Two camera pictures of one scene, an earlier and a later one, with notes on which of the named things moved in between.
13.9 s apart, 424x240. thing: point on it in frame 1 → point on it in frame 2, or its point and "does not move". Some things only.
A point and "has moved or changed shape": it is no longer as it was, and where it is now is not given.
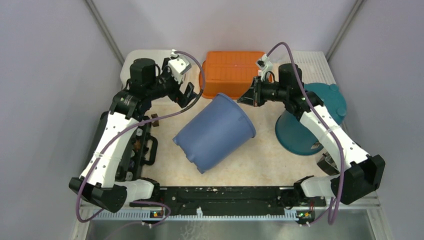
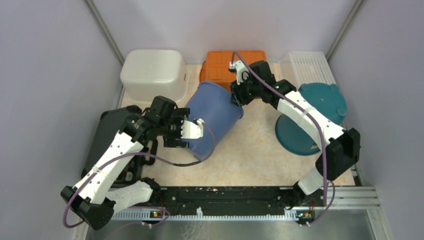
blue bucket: [217, 131] has moved or changed shape
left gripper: [181, 98] → [178, 115]
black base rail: [254, 198] does not move
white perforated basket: [312, 66] does not move
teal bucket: [294, 135] does not move
